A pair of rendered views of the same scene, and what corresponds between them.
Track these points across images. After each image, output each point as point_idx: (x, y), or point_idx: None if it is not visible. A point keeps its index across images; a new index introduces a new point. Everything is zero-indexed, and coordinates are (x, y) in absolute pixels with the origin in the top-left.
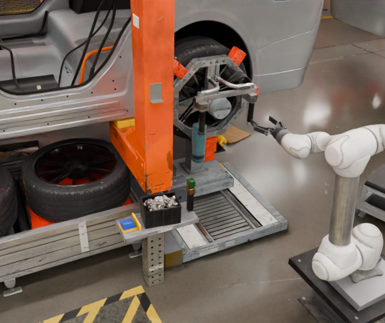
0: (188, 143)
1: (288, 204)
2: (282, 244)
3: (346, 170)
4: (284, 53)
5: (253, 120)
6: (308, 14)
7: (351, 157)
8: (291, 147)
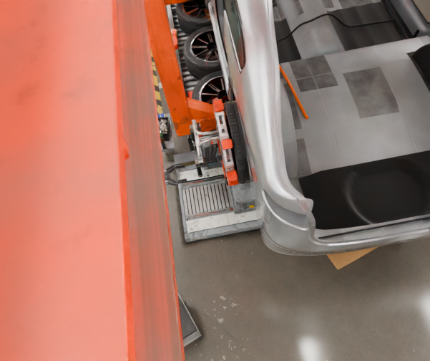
0: None
1: (215, 257)
2: (173, 234)
3: None
4: (256, 203)
5: (182, 165)
6: (261, 205)
7: None
8: None
